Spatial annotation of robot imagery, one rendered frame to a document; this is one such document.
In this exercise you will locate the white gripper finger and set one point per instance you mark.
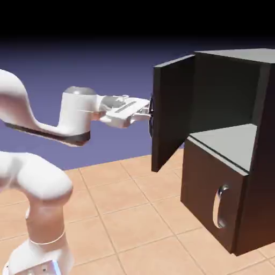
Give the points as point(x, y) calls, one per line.
point(140, 117)
point(143, 110)

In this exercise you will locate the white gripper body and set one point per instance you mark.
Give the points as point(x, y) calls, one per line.
point(122, 111)

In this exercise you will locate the dark cabinet door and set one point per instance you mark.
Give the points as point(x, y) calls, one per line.
point(211, 193)
point(171, 111)

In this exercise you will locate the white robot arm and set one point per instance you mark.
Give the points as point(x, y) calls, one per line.
point(73, 116)

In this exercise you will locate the dark wood cabinet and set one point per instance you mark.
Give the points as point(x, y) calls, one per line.
point(234, 150)

